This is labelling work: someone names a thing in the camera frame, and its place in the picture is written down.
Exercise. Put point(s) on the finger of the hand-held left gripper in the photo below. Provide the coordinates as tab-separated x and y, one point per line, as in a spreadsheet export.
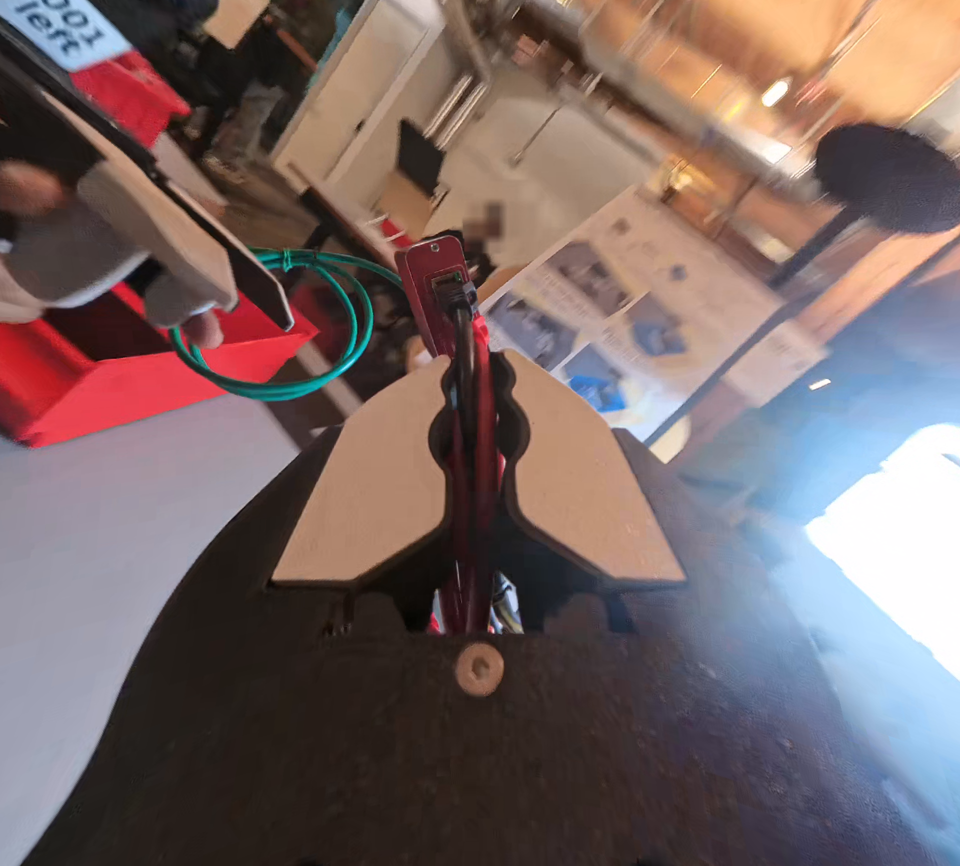
165	228

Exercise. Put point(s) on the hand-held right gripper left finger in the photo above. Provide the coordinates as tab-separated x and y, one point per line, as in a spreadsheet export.
375	491

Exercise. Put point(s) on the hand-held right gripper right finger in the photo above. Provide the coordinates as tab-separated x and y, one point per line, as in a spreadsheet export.
585	491

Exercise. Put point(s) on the red plastic bin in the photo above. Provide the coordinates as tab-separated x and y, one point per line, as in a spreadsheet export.
150	386

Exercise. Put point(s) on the red metal port box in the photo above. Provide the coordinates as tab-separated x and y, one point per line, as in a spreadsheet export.
420	273

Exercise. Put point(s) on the instruction sheet on clipboard stand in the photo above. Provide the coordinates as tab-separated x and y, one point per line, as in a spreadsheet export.
671	440

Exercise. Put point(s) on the red ribbed plastic crate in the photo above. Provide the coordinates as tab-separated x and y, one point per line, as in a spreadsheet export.
135	101

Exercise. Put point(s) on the printed instruction poster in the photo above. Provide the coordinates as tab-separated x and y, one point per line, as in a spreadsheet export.
645	296

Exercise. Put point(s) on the white cabinet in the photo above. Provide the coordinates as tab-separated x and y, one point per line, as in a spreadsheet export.
352	93

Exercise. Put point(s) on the black round stool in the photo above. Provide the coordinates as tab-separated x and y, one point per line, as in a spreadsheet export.
885	176

